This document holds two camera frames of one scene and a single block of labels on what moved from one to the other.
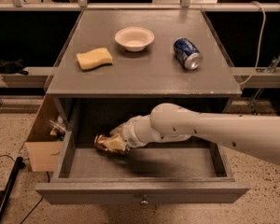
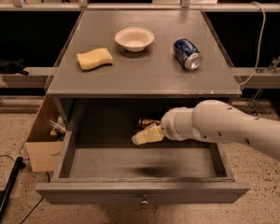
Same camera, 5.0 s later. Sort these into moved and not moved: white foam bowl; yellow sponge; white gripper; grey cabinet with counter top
Moved: white gripper
Not moved: grey cabinet with counter top; white foam bowl; yellow sponge
